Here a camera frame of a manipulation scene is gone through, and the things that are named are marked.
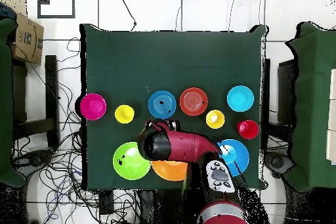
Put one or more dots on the small orange-red bowl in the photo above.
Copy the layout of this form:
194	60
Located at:
193	101

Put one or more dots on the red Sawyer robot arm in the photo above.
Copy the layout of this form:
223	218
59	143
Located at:
183	145

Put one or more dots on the white box stack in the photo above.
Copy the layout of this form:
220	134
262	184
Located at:
332	116

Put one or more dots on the yellow cup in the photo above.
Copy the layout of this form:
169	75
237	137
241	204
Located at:
215	119
124	114

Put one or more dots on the large orange-yellow bowl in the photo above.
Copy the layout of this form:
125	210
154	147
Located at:
169	170

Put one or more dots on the large green bowl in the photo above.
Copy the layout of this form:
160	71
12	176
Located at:
128	166

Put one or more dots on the dark green tablecloth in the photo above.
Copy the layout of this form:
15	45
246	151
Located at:
170	63

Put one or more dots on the small magenta bowl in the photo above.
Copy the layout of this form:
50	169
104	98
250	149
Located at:
93	106

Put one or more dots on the large blue bowl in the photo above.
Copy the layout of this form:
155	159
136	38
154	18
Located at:
236	153

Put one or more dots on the small light blue bowl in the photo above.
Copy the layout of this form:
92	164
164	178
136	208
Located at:
240	98

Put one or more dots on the red cup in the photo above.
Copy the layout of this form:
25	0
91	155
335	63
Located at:
248	129

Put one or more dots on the black metal stand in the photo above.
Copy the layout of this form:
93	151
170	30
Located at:
51	90

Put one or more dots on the green cloth-covered table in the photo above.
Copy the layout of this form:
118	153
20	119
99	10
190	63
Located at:
312	103
5	103

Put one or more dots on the cardboard box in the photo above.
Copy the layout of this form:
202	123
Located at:
27	40

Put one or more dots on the black square frame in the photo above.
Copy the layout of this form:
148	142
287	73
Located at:
56	17

